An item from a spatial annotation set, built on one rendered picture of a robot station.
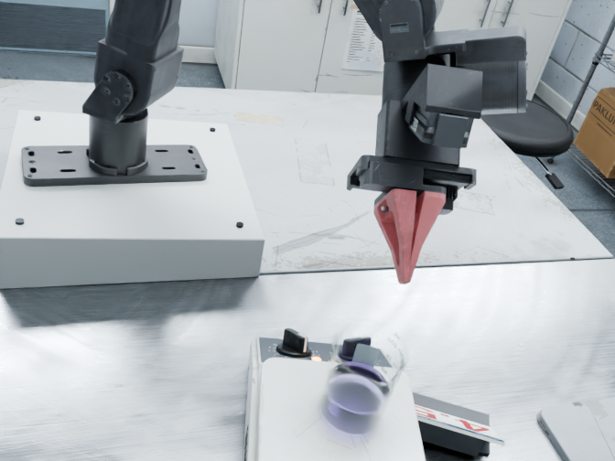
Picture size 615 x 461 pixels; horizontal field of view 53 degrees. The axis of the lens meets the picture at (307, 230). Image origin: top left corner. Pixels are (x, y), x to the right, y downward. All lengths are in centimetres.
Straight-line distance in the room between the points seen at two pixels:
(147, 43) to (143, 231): 19
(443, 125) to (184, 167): 37
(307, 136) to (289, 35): 196
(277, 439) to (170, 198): 34
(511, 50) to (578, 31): 339
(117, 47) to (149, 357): 30
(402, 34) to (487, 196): 47
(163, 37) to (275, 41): 230
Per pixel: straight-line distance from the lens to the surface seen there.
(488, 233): 88
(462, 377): 67
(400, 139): 53
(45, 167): 74
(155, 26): 64
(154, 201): 70
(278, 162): 91
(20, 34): 349
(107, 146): 71
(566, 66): 399
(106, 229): 66
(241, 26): 288
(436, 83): 48
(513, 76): 57
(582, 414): 68
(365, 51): 308
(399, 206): 52
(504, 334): 73
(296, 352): 55
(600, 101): 318
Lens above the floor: 136
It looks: 36 degrees down
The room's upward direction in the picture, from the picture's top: 12 degrees clockwise
